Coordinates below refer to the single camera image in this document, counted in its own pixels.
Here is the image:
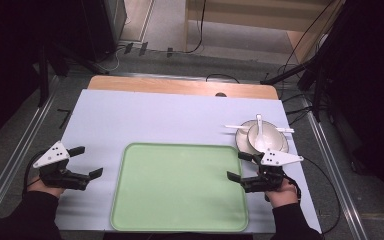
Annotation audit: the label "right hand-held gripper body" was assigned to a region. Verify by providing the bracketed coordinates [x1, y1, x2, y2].
[240, 149, 304, 194]

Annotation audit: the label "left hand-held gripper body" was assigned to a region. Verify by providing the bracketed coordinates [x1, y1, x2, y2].
[32, 140, 91, 192]

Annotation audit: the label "white soup spoon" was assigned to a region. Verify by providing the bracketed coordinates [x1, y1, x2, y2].
[254, 113, 268, 153]

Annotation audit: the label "white bowl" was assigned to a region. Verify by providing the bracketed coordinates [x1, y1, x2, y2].
[247, 123, 285, 154]

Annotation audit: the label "light green tray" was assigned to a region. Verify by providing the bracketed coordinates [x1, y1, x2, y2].
[109, 142, 250, 233]

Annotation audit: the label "person's left hand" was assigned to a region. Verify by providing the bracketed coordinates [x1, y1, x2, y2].
[26, 178, 66, 199]

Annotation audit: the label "person's right hand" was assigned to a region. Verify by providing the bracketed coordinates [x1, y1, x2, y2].
[265, 179, 300, 209]

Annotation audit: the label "black floor tape strip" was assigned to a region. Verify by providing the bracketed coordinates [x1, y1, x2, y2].
[56, 108, 72, 130]

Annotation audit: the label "black metal stand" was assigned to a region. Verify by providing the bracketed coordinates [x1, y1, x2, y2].
[259, 49, 335, 123]
[37, 44, 50, 108]

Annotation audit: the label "wooden table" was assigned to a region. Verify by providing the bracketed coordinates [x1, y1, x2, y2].
[87, 75, 280, 101]

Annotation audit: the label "dark cabinet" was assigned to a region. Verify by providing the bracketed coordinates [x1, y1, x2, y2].
[79, 0, 128, 63]

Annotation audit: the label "wooden steps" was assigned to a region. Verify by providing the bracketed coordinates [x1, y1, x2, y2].
[183, 0, 345, 64]

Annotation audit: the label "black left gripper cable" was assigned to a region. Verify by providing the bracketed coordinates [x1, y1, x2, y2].
[21, 149, 48, 198]

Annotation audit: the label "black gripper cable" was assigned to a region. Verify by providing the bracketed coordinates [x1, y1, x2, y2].
[21, 149, 48, 198]
[299, 155, 343, 235]

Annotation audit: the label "metal floor rail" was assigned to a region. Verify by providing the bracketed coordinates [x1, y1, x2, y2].
[0, 75, 60, 228]
[300, 95, 370, 240]

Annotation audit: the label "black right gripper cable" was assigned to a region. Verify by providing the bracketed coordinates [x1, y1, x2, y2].
[299, 155, 343, 235]

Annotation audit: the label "black looped floor cable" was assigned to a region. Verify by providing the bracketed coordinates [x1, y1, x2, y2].
[205, 73, 241, 84]

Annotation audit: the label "white floor cable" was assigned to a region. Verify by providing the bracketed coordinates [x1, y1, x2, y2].
[94, 45, 125, 73]

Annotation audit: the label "black hanging cable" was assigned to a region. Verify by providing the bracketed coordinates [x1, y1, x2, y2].
[185, 0, 208, 54]

